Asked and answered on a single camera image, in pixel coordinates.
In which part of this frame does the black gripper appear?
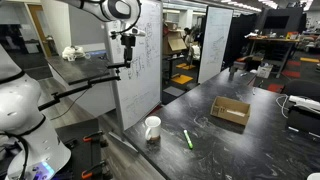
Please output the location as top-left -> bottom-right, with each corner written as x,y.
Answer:
121,35 -> 136,68

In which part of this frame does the white storage bin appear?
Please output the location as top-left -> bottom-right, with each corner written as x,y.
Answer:
257,65 -> 273,79

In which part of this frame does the black equipment case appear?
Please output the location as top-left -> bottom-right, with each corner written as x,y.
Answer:
287,106 -> 320,136

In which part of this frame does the orange-handled clamp upper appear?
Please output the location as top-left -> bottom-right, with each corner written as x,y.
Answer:
82,130 -> 109,148

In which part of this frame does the large cardboard box background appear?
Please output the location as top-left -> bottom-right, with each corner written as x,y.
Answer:
163,22 -> 186,55

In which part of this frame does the white cloth bundle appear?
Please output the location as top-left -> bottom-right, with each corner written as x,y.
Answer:
62,46 -> 85,61

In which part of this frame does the open cardboard box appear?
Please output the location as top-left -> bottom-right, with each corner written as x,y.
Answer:
210,96 -> 251,126

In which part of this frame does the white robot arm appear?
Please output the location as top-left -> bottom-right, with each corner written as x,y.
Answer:
0,0 -> 145,180

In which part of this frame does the black monitor screen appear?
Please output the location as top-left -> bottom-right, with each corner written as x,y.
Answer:
264,16 -> 289,29

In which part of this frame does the dark side table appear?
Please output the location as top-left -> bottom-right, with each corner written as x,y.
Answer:
47,56 -> 110,85

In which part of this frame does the seated person background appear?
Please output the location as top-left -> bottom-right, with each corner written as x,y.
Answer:
183,28 -> 200,65

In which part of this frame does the orange-handled clamp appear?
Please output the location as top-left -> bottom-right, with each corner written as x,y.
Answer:
81,160 -> 113,180
82,130 -> 109,148

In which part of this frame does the green marker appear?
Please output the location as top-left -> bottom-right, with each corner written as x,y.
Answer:
183,130 -> 193,149

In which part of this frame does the white ceramic mug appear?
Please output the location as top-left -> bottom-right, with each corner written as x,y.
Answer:
145,116 -> 161,141

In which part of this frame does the large whiteboard on stand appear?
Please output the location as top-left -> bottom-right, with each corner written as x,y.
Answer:
113,0 -> 162,131

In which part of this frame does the wooden desk background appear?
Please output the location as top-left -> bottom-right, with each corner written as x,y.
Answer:
249,36 -> 300,78

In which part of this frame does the white cable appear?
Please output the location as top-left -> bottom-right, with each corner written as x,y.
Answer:
275,94 -> 290,120

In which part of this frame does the orange-handled clamp lower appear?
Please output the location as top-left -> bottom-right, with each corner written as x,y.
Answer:
81,160 -> 113,180

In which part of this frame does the black office chair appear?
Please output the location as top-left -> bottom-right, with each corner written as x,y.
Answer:
281,79 -> 320,101

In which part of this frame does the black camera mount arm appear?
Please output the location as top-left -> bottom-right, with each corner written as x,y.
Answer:
38,63 -> 130,111

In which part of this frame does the white power strip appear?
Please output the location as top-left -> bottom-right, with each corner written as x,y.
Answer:
289,95 -> 320,110

